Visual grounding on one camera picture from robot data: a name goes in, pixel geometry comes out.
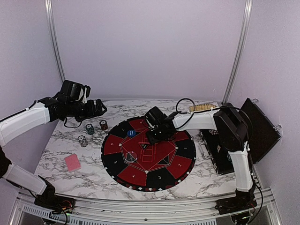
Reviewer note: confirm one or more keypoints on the right aluminium frame post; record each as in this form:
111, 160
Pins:
240, 48

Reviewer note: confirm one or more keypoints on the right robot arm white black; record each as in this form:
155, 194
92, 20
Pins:
232, 131

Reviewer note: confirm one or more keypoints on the yellow woven bamboo mat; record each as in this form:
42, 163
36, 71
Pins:
202, 107

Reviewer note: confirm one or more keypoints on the round red black poker mat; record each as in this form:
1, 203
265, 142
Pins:
161, 166

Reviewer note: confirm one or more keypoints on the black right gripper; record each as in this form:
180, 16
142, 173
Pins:
153, 140

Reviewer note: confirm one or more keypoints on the red brown poker chip stack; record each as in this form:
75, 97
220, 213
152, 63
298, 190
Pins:
103, 125

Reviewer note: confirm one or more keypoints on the white black poker chip stack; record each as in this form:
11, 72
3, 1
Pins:
82, 141

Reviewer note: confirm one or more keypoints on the aluminium frame post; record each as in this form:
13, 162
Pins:
54, 41
240, 48

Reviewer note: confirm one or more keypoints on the left aluminium frame post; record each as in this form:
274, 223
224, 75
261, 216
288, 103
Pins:
54, 41

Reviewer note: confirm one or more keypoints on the front aluminium rail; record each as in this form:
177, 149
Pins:
193, 211

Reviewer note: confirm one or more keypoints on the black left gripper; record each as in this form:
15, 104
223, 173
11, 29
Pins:
91, 112

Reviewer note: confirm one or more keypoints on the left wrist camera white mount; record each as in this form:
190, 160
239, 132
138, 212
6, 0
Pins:
84, 93

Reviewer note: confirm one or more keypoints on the blue small blind button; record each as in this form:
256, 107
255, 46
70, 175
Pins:
131, 133

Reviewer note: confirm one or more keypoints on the triangular all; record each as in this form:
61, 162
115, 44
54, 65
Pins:
144, 146

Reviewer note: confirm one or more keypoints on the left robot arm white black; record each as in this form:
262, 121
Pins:
26, 127

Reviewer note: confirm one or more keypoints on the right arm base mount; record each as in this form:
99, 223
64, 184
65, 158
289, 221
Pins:
234, 204

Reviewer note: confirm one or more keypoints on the black poker set case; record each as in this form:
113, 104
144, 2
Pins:
264, 136

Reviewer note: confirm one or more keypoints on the red playing card deck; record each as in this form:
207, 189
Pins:
72, 163

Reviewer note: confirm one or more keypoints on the green poker chip stack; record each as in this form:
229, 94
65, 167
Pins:
90, 129

